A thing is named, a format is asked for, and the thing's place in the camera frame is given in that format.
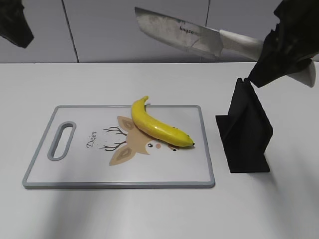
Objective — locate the black knife stand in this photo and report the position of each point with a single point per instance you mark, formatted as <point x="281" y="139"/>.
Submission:
<point x="245" y="131"/>

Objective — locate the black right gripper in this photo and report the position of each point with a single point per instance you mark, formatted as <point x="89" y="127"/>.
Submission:
<point x="290" y="47"/>

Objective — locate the yellow plastic banana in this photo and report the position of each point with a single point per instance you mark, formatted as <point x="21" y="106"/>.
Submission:
<point x="156" y="128"/>

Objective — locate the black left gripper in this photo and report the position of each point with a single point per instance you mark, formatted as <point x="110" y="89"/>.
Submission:
<point x="13" y="25"/>

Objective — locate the white handled kitchen knife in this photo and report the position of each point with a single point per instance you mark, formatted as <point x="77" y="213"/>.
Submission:
<point x="200" y="40"/>

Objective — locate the white grey deer cutting board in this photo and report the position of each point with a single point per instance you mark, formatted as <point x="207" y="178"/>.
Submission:
<point x="99" y="147"/>

